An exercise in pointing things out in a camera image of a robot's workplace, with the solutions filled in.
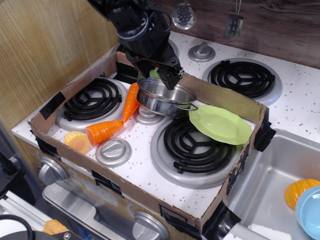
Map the silver toy sink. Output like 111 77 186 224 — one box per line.
225 129 320 240

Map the brown cardboard fence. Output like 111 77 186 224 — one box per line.
29 52 271 240

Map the yellow toy corn piece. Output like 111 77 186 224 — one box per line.
64 131 90 154

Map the silver oven knob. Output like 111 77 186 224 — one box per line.
38 156 69 186
132 211 169 240

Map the long orange toy carrot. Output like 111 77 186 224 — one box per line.
122 82 140 123

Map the middle silver stove knob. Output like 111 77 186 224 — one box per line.
133 106 165 126

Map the right silver oven knob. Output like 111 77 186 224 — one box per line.
132 211 169 240

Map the black cable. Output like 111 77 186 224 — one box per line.
0 214 35 240

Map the light green plastic plate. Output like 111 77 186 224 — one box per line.
189 105 253 146

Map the light green toy broccoli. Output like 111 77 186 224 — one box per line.
149 69 160 79

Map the orange toy pumpkin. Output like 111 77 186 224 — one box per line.
284 178 320 211

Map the back silver stove knob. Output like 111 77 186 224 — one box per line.
188 42 216 63

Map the back right black burner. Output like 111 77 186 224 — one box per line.
201 58 283 106

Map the light blue bowl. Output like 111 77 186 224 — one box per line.
295 185 320 240

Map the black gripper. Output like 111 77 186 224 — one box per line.
117 9 185 90

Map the silver metal pot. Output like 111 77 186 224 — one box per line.
136 78 198 118

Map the silver oven door handle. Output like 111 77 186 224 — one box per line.
42 183 123 240

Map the short orange toy carrot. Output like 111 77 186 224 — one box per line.
85 120 124 146

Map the hanging silver slotted spatula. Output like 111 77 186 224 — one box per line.
223 0 244 41

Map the front silver stove knob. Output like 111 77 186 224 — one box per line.
95 138 132 168

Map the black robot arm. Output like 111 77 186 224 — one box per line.
89 0 184 90

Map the orange toy below stove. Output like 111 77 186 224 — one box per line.
42 219 68 235

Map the silver stove knob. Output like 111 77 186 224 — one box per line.
95 138 132 168
133 106 165 126
188 42 216 63

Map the left silver oven knob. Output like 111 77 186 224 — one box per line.
38 156 69 186

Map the front right black burner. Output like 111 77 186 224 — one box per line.
150 117 243 189

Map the hanging silver strainer ladle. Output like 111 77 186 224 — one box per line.
171 0 198 30

